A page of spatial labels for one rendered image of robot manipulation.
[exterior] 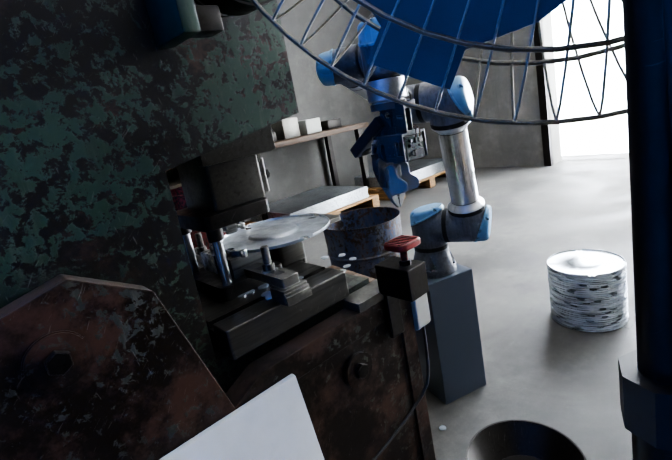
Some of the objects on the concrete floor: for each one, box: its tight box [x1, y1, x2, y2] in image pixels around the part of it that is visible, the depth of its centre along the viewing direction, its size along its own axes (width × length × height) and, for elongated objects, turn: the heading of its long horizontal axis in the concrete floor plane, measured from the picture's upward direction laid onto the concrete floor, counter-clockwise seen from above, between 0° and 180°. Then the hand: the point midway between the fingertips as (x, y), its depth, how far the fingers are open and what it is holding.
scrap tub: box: [323, 207, 402, 279], centre depth 238 cm, size 42×42×48 cm
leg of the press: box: [0, 274, 436, 460], centre depth 82 cm, size 92×12×90 cm, turn 171°
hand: (395, 200), depth 92 cm, fingers closed
